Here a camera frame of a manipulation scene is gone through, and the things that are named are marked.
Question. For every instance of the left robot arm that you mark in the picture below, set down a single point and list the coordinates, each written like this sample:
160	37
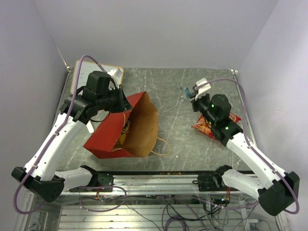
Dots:
101	92

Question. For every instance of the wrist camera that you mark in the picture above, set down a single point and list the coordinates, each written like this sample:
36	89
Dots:
116	74
200	89

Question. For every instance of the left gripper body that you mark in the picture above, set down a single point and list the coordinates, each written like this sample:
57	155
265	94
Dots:
112	101

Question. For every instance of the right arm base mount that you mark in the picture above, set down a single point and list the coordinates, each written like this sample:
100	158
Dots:
206	183

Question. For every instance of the red snack packet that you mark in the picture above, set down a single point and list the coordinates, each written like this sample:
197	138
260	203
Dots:
204	127

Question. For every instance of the yellow candy packet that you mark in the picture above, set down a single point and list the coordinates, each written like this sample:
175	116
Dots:
122	138

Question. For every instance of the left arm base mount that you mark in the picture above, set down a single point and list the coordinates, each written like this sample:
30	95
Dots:
105	182

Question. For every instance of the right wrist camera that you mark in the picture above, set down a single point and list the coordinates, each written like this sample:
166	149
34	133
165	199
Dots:
200	89

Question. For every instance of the red paper bag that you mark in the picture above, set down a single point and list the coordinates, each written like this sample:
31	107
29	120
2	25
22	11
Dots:
142	136

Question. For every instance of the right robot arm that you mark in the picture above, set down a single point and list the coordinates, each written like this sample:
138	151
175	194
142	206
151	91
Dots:
273	187

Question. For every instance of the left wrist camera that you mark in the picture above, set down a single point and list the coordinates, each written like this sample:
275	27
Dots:
116	74

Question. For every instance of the aluminium frame rail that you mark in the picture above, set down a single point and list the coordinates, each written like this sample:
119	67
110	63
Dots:
175	182

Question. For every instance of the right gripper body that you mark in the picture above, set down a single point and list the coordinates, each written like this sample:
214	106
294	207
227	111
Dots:
201	104

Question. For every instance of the small whiteboard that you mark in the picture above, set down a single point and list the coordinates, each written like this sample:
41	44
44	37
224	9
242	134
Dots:
86	68

